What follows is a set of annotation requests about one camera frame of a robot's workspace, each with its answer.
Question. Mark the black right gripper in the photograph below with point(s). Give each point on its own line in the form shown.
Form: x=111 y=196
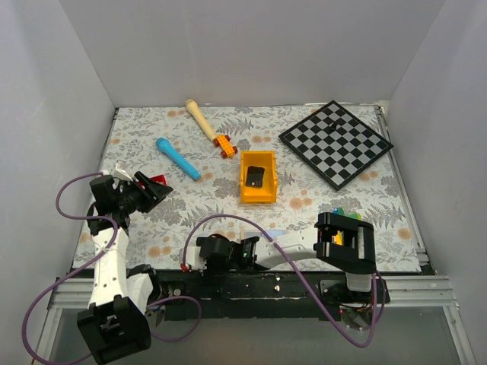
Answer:
x=209 y=267

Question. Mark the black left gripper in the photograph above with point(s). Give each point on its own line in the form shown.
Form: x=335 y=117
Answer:
x=155 y=192

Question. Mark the black credit card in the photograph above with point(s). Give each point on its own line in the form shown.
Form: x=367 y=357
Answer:
x=255 y=176

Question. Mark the yellow plastic bin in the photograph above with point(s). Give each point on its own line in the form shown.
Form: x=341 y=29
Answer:
x=268 y=193

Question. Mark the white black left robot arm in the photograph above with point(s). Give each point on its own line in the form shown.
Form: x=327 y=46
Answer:
x=114 y=324

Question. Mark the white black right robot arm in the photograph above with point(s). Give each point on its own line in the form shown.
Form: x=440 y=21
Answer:
x=357 y=259

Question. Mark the red printed toy block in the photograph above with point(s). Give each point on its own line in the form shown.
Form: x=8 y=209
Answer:
x=158 y=179

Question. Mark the blue toy microphone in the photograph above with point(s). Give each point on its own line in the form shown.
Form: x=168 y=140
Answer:
x=164 y=146

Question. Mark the floral patterned table mat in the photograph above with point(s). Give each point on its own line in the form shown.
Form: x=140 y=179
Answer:
x=212 y=204

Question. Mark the orange toy car chassis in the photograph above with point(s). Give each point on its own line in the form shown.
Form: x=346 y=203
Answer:
x=227 y=149

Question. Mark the cream toy microphone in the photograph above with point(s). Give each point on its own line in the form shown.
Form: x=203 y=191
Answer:
x=193 y=108

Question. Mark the colourful toy block cluster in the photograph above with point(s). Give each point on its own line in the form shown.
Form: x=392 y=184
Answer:
x=345 y=225

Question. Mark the black silver chessboard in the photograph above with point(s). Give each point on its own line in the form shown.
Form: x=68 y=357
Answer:
x=337 y=156

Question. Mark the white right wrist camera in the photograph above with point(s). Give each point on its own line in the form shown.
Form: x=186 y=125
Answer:
x=190 y=260

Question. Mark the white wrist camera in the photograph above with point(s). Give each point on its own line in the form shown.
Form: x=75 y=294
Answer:
x=190 y=260
x=123 y=172

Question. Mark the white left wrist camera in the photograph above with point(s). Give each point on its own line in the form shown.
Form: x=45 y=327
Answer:
x=123 y=172

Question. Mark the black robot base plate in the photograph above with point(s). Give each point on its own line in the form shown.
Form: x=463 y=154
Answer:
x=264 y=295

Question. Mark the aluminium frame rail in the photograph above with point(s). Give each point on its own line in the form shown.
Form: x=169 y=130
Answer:
x=405 y=291

